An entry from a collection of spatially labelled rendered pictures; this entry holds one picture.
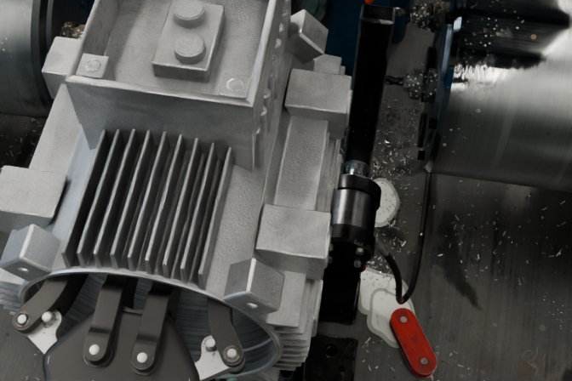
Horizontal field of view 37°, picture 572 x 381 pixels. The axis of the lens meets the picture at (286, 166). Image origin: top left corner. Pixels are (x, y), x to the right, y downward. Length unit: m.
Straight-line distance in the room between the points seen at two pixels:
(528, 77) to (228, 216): 0.47
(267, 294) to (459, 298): 0.67
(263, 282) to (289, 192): 0.07
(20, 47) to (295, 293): 0.53
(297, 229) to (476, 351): 0.63
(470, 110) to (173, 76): 0.45
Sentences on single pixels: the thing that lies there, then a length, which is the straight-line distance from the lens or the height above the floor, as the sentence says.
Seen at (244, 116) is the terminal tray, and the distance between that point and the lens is 0.45.
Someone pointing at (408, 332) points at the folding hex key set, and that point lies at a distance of 1.06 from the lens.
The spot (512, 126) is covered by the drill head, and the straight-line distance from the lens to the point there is 0.89.
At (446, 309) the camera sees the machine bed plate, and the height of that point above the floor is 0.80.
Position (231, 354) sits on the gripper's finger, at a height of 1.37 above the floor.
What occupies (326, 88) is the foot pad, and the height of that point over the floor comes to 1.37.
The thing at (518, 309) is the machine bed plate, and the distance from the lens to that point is 1.12.
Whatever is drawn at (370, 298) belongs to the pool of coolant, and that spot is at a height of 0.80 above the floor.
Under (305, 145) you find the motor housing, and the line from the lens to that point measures 0.52.
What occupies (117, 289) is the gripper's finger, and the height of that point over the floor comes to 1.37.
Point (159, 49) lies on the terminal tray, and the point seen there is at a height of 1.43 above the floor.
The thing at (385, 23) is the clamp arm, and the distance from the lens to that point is 0.74.
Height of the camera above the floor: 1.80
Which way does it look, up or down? 58 degrees down
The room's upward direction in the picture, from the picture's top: straight up
